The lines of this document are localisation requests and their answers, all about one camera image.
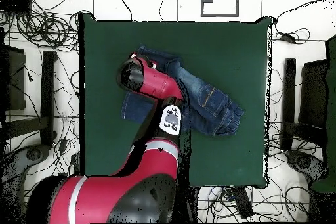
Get blue denim jeans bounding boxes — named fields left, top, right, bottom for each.
left=120, top=45, right=245, bottom=137

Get flat black box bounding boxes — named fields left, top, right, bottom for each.
left=0, top=0, right=32, bottom=14

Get dark green table cloth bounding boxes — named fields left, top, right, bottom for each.
left=78, top=13, right=274, bottom=189

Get black stand foot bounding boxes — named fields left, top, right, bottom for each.
left=3, top=50, right=58, bottom=147
left=280, top=58, right=329, bottom=152

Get black power strip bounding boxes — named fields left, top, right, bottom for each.
left=70, top=152, right=81, bottom=177

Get black power adapter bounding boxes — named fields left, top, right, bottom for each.
left=278, top=32, right=298, bottom=44

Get dark box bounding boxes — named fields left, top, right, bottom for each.
left=0, top=44, right=27, bottom=112
left=298, top=59, right=329, bottom=130

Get black rectangular box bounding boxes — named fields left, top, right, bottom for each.
left=230, top=186, right=255, bottom=219

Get grey office chair base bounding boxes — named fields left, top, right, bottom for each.
left=285, top=149, right=330, bottom=184
left=0, top=143, right=51, bottom=224

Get green cloth sheet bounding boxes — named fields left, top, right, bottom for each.
left=310, top=34, right=336, bottom=194

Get grey square frame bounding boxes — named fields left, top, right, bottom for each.
left=200, top=0, right=240, bottom=18

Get coil of black cables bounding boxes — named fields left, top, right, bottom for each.
left=15, top=10, right=80, bottom=52

